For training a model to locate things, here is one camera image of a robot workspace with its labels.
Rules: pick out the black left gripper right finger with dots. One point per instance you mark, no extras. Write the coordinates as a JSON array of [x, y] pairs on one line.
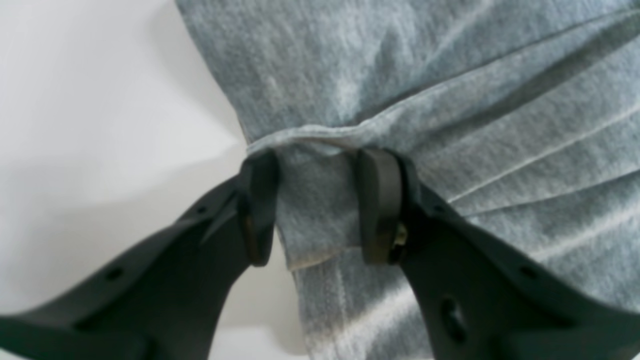
[[479, 297]]

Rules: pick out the grey T-shirt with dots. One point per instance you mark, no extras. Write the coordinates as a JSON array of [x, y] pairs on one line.
[[523, 115]]

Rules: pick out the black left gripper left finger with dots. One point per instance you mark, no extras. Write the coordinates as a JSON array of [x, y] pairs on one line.
[[162, 298]]

